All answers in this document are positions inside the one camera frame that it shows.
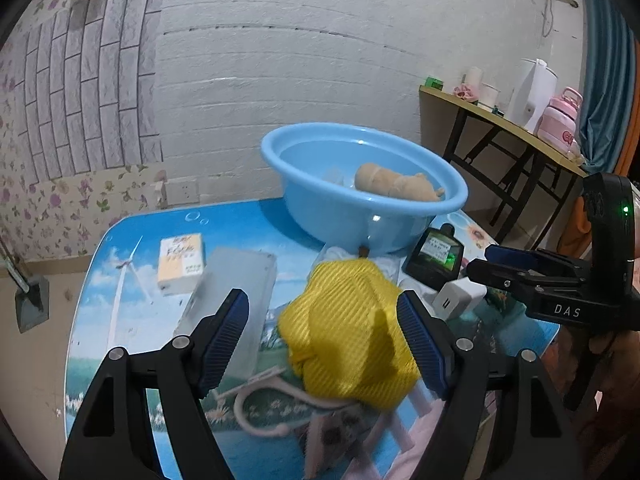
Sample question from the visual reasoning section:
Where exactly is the white electric kettle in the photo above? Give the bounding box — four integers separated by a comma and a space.
507, 58, 558, 135

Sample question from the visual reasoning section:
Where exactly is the white and yellow box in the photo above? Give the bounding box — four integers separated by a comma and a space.
157, 233, 207, 296

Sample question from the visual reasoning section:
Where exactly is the blue curtain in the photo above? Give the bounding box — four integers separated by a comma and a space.
575, 0, 636, 176

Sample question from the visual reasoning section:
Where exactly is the pale plastic hook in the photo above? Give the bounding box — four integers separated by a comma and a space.
234, 366, 346, 438

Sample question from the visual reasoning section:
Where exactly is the black electronic device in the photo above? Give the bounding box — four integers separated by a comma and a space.
402, 225, 467, 292

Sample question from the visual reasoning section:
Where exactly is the tan plush toy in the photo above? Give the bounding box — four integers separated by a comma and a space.
354, 162, 446, 203

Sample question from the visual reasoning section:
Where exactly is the person's orange clothing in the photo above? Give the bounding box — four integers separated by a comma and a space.
545, 330, 640, 480

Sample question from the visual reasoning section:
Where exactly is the blue plastic basin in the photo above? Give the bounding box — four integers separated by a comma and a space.
261, 122, 469, 255

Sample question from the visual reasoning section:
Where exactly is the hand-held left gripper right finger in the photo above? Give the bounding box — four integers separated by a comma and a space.
396, 290, 586, 480

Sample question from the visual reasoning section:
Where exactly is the grey dustpan with handle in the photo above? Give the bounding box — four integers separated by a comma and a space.
0, 240, 51, 333

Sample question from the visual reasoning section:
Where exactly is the white charger adapter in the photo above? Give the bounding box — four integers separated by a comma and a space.
432, 279, 488, 321

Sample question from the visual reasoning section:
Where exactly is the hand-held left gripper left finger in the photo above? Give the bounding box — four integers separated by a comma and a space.
60, 287, 250, 480

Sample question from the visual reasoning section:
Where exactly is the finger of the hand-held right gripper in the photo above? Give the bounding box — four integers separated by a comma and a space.
462, 258, 551, 306
484, 243, 593, 281

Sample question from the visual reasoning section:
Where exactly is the pink water bottle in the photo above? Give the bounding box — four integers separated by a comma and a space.
537, 87, 583, 151

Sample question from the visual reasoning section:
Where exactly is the clear plastic box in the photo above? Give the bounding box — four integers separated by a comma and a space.
172, 246, 278, 378

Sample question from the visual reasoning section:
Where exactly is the yellow mesh bag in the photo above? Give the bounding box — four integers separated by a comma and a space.
277, 258, 422, 411

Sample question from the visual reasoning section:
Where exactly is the wooden side table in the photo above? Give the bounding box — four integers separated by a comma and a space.
419, 85, 590, 245

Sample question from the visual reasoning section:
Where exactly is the wall outlet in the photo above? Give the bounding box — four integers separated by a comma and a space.
165, 180, 198, 206

